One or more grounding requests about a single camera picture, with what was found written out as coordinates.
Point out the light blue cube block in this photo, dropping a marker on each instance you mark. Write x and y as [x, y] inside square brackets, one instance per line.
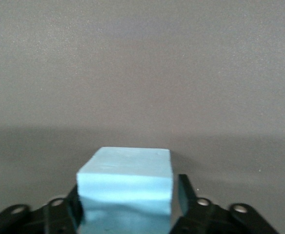
[125, 185]

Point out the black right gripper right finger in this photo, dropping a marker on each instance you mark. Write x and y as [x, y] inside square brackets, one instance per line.
[191, 207]

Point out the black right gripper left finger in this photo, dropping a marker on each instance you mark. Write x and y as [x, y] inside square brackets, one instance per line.
[62, 217]

